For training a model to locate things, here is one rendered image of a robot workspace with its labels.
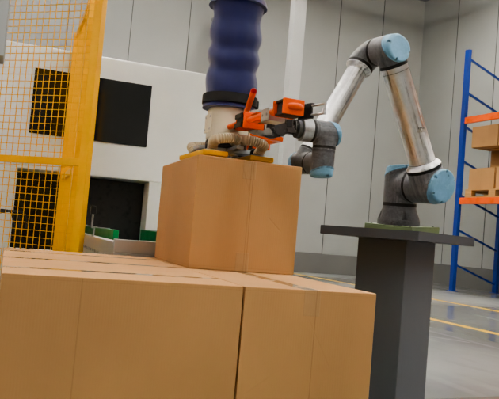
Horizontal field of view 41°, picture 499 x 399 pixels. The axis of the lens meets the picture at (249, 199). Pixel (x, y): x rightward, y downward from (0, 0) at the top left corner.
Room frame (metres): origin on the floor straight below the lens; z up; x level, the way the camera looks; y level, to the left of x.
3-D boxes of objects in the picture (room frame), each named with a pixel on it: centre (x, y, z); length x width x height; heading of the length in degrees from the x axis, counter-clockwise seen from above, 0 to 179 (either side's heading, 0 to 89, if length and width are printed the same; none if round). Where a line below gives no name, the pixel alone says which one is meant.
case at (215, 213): (2.65, 0.10, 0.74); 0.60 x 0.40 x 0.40; 19
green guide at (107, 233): (4.35, 1.02, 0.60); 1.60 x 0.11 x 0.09; 20
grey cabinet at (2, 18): (3.39, 1.36, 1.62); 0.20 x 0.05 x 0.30; 20
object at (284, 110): (2.11, -0.10, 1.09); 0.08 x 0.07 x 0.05; 21
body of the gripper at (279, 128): (2.49, -0.11, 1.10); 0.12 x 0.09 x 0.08; 111
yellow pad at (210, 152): (2.63, 0.20, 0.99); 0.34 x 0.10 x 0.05; 21
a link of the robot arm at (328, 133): (2.54, -0.27, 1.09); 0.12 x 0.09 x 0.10; 111
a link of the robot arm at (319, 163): (2.56, -0.27, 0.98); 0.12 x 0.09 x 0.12; 30
